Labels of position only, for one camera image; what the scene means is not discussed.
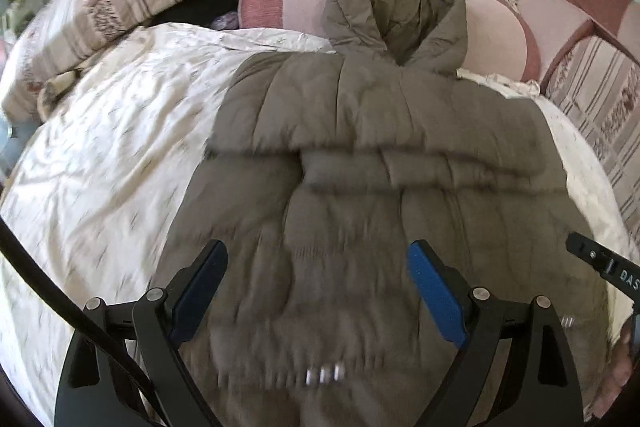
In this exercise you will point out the olive hooded puffer jacket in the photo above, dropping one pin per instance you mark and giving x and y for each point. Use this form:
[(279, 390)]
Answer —
[(375, 117)]

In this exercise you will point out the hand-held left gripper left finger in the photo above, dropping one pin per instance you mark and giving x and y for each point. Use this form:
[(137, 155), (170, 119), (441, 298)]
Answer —
[(197, 292)]

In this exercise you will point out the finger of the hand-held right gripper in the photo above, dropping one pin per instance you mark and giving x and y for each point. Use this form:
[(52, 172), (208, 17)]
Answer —
[(586, 251)]

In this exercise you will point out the pink red sofa backrest cushion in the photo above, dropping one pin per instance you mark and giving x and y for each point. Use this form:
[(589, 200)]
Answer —
[(565, 2)]

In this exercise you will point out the white floral bedsheet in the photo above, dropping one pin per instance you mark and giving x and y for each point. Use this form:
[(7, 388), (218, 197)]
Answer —
[(110, 147)]

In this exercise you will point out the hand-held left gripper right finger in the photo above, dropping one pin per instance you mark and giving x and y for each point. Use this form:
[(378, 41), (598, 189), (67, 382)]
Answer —
[(435, 297)]

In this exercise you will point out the beige crumpled cloth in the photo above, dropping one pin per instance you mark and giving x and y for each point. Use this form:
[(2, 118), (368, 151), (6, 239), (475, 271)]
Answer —
[(55, 94)]

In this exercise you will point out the striped floral back cushion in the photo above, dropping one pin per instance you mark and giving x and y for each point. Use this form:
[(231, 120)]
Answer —
[(600, 107)]

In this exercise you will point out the person's right hand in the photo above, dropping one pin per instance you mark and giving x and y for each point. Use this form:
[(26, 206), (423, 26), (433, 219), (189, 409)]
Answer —
[(625, 367)]

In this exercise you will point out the purple cloth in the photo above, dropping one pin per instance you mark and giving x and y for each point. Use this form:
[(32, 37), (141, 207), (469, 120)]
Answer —
[(226, 21)]

